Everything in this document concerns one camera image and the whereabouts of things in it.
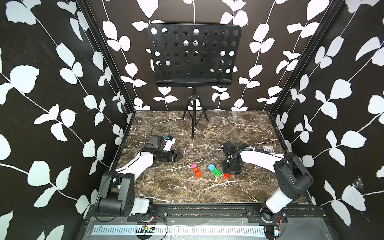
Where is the red lego brick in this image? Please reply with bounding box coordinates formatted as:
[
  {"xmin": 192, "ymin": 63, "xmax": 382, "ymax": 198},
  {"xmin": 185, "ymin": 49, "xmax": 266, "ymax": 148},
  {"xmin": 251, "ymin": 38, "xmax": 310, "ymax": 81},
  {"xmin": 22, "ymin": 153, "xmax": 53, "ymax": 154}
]
[
  {"xmin": 195, "ymin": 171, "xmax": 202, "ymax": 178},
  {"xmin": 223, "ymin": 174, "xmax": 231, "ymax": 180}
]

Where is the green lego brick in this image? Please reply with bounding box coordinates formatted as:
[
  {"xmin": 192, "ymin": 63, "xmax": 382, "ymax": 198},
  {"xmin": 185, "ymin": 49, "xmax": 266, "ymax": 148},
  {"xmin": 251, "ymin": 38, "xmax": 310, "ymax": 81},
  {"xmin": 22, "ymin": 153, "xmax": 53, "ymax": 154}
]
[{"xmin": 212, "ymin": 168, "xmax": 222, "ymax": 177}]

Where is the blue lego brick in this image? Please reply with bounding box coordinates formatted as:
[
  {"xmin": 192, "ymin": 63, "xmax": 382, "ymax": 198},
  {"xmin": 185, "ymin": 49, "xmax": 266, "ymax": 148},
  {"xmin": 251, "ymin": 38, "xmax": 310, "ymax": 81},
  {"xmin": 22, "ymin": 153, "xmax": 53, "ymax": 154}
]
[{"xmin": 208, "ymin": 164, "xmax": 216, "ymax": 171}]

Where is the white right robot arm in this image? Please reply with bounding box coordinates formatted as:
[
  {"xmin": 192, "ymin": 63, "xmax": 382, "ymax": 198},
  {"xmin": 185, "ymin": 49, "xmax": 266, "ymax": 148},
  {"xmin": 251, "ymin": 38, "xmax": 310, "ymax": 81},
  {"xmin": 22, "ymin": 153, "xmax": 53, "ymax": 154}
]
[{"xmin": 221, "ymin": 141, "xmax": 315, "ymax": 222}]

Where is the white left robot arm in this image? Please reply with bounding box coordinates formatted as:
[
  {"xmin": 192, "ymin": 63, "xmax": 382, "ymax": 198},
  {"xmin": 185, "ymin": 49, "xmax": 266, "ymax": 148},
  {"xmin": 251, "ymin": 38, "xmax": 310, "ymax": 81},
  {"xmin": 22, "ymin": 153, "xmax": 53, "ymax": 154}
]
[{"xmin": 95, "ymin": 135, "xmax": 183, "ymax": 218}]

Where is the playing card box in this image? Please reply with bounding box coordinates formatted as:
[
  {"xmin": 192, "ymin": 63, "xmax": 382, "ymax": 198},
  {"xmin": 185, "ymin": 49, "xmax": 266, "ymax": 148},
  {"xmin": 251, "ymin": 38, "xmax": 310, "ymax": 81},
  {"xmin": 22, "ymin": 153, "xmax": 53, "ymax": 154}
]
[{"xmin": 263, "ymin": 147, "xmax": 275, "ymax": 154}]

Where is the white perforated strip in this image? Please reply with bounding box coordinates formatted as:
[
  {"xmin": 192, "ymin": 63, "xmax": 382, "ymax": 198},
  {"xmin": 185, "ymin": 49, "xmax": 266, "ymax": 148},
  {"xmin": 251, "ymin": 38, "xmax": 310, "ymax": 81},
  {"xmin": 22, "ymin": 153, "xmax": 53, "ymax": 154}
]
[{"xmin": 91, "ymin": 225, "xmax": 266, "ymax": 238}]

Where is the black music stand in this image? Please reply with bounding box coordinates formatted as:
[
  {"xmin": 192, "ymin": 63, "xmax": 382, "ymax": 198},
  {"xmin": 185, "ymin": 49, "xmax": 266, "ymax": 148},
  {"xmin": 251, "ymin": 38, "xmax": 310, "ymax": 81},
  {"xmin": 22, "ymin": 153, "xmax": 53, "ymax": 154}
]
[{"xmin": 148, "ymin": 23, "xmax": 242, "ymax": 131}]

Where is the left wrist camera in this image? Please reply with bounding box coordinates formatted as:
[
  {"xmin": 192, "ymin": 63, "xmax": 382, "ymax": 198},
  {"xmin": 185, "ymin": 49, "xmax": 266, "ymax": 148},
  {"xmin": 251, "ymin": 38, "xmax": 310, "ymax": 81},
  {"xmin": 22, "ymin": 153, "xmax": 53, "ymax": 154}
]
[{"xmin": 163, "ymin": 136, "xmax": 176, "ymax": 152}]

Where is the black front rail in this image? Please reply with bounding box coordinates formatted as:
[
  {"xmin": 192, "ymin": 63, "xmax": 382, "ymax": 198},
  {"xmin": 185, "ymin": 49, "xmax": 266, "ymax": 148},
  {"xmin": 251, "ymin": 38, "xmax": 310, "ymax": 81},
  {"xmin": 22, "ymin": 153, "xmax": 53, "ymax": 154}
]
[{"xmin": 83, "ymin": 203, "xmax": 330, "ymax": 225}]

